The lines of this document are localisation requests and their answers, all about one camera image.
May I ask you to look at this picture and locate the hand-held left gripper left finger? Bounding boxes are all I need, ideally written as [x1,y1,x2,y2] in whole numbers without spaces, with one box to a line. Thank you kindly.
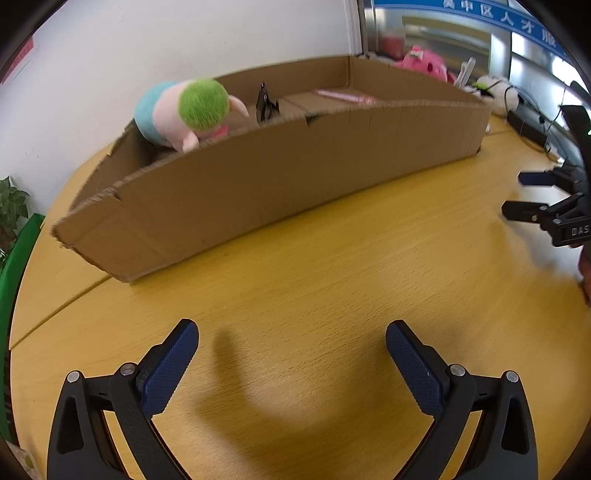
[46,318,200,480]

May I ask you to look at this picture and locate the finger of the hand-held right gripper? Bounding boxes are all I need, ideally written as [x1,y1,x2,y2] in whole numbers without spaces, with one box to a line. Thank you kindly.
[518,165,579,193]
[502,194,583,225]

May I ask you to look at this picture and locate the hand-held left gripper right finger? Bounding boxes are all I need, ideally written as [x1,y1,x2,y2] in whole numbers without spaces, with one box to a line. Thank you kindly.
[385,320,540,480]

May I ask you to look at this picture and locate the brown cardboard box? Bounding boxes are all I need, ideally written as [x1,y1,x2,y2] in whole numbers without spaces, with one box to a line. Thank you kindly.
[51,54,495,284]

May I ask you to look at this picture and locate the black power adapter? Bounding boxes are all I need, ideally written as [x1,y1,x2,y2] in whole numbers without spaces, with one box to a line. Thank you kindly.
[508,108,551,153]

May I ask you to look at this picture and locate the white plush toy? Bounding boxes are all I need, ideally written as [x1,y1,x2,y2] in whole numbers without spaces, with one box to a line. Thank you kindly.
[475,74,512,100]

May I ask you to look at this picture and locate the glass partition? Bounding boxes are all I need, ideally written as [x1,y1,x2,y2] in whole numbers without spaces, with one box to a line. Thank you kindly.
[362,0,591,123]

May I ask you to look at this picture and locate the clear plastic holder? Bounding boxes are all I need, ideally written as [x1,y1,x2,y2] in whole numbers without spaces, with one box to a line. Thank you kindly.
[456,57,477,89]

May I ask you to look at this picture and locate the pink plush toy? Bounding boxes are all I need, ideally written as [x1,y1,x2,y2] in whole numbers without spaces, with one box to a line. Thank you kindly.
[392,45,458,84]

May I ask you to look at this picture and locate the blue banner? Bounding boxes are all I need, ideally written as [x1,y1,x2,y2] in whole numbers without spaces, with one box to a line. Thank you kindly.
[374,0,573,61]

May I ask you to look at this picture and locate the green bin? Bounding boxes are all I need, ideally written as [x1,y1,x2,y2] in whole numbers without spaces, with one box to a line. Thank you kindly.
[0,213,47,444]

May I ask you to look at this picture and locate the green potted plant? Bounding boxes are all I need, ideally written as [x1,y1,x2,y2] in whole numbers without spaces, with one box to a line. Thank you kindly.
[0,176,31,259]

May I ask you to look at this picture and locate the pig plush toy green hair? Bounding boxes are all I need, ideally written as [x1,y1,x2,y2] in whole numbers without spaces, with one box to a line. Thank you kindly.
[134,78,250,154]

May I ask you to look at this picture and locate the black sunglasses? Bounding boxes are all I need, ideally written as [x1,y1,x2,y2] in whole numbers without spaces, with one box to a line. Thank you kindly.
[255,82,281,123]

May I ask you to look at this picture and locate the black cable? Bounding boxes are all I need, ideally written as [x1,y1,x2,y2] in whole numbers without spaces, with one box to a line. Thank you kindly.
[502,84,570,162]

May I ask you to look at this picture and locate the red wall sign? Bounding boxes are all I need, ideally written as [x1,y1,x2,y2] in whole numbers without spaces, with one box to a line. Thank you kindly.
[0,39,35,84]

